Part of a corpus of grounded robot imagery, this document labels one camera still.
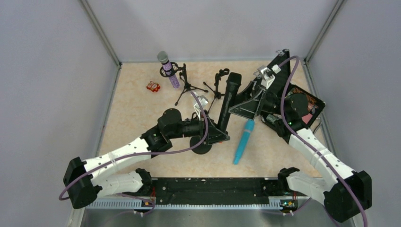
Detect black microphone orange end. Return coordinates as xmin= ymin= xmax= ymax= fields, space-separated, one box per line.
xmin=217 ymin=72 xmax=242 ymax=132

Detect purple glitter microphone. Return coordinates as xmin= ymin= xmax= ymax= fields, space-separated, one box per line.
xmin=157 ymin=51 xmax=180 ymax=88

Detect black foam lined case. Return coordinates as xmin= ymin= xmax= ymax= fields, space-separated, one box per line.
xmin=249 ymin=49 xmax=326 ymax=145

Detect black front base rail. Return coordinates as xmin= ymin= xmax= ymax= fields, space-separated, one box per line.
xmin=150 ymin=177 xmax=286 ymax=205

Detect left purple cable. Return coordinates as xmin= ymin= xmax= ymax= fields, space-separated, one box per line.
xmin=58 ymin=91 xmax=209 ymax=217

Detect pink card box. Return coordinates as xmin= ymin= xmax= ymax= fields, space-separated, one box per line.
xmin=302 ymin=113 xmax=313 ymax=124

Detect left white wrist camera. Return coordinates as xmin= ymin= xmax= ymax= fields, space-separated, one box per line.
xmin=191 ymin=92 xmax=209 ymax=119

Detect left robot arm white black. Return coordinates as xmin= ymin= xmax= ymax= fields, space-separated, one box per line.
xmin=59 ymin=108 xmax=230 ymax=209

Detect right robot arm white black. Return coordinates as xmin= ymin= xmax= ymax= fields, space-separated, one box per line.
xmin=226 ymin=80 xmax=372 ymax=222

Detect shock mount tripod stand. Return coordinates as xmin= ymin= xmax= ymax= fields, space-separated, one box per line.
xmin=159 ymin=62 xmax=209 ymax=106

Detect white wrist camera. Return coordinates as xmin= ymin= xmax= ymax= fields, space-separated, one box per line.
xmin=191 ymin=92 xmax=209 ymax=119
xmin=257 ymin=64 xmax=281 ymax=89

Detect purple cable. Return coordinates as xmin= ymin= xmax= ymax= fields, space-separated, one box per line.
xmin=278 ymin=55 xmax=369 ymax=227
xmin=58 ymin=91 xmax=209 ymax=217

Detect red owl toy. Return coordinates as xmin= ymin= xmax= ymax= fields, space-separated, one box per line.
xmin=146 ymin=81 xmax=161 ymax=92

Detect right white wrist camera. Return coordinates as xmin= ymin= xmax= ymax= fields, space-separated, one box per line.
xmin=257 ymin=64 xmax=281 ymax=89

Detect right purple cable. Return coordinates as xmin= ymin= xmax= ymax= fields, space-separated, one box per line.
xmin=278 ymin=55 xmax=369 ymax=227

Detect poker chip rolls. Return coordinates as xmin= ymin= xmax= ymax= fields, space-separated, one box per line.
xmin=293 ymin=87 xmax=320 ymax=114

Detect small black tripod stand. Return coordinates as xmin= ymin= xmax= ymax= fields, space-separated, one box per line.
xmin=203 ymin=68 xmax=230 ymax=113

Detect teal microphone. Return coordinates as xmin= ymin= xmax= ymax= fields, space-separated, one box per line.
xmin=233 ymin=120 xmax=255 ymax=165

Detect round base microphone stand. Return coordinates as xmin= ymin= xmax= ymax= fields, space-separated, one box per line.
xmin=190 ymin=137 xmax=215 ymax=155

